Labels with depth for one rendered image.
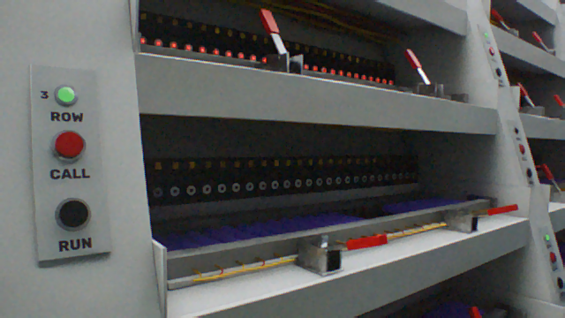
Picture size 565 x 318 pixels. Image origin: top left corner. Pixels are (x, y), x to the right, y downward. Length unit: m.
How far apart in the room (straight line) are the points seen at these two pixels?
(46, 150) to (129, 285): 0.10
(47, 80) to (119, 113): 0.05
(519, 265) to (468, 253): 0.22
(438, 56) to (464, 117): 0.21
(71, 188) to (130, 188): 0.04
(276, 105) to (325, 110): 0.06
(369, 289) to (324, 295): 0.06
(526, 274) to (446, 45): 0.43
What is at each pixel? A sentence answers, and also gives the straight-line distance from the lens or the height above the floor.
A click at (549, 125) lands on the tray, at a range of 1.01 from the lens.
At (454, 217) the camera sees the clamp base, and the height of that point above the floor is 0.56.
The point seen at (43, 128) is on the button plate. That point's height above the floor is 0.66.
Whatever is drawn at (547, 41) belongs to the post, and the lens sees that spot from 1.50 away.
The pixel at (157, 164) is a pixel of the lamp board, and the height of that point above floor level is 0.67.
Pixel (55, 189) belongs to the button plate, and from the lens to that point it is 0.26.
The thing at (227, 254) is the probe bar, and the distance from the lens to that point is 0.35.
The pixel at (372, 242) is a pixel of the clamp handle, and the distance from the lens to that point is 0.32.
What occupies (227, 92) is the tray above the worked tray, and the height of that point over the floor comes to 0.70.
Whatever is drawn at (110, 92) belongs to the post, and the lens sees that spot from 0.29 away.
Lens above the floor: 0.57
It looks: 11 degrees up
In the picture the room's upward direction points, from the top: 10 degrees counter-clockwise
